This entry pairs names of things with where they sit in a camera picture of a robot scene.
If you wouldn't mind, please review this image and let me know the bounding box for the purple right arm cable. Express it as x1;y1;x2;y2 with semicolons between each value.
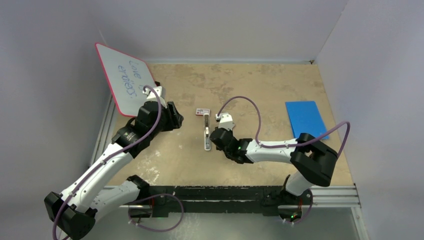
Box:
215;96;351;160

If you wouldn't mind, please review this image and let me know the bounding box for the red framed whiteboard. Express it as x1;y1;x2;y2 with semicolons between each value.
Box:
94;42;157;117

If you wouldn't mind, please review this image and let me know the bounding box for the blue notebook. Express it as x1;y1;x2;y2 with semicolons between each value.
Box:
285;101;327;138

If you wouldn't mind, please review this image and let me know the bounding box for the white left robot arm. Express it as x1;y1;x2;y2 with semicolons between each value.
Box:
44;101;184;240

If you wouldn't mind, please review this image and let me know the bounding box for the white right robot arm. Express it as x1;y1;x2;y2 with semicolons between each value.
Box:
209;128;338;204

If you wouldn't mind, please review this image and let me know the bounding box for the aluminium frame rail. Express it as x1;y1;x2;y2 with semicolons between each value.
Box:
99;185;362;209

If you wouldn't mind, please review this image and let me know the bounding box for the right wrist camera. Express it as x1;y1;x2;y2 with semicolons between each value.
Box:
215;112;235;131

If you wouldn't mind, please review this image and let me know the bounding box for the white stapler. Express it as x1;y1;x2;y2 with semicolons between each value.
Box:
203;113;211;151

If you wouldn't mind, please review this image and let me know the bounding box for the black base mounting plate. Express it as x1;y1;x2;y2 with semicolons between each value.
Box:
125;185;313;218

